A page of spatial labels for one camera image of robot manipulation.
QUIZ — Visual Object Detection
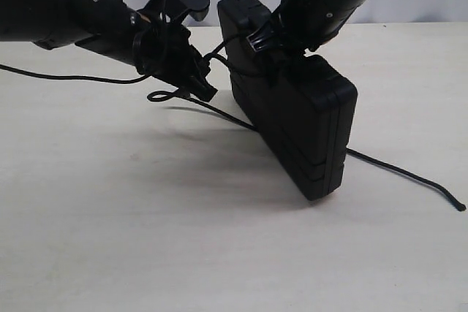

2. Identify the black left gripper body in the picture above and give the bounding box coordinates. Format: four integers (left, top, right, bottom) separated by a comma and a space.
75, 0, 219, 102

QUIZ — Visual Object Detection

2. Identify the black plastic case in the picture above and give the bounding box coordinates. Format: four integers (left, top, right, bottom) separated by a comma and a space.
216, 0, 358, 202

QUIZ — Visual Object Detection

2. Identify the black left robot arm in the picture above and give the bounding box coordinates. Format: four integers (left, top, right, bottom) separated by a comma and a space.
1, 0, 216, 102

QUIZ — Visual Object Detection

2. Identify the black cord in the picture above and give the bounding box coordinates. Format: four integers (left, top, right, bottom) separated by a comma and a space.
146, 32, 467, 212

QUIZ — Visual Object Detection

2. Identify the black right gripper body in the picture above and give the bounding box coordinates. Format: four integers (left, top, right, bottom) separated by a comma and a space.
245, 0, 365, 77

